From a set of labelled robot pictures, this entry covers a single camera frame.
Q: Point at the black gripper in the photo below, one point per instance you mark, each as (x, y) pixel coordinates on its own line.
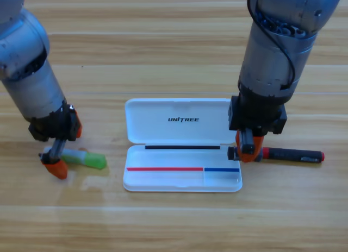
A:
(258, 116)
(54, 124)

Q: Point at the green highlighter pen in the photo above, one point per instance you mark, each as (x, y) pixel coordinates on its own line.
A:
(95, 161)

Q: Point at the red and black marker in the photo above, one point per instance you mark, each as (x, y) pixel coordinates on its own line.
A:
(293, 154)

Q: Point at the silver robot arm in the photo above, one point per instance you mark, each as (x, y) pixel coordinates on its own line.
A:
(32, 86)
(272, 59)

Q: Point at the white Unitree pencil case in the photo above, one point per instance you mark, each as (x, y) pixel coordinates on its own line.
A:
(176, 127)

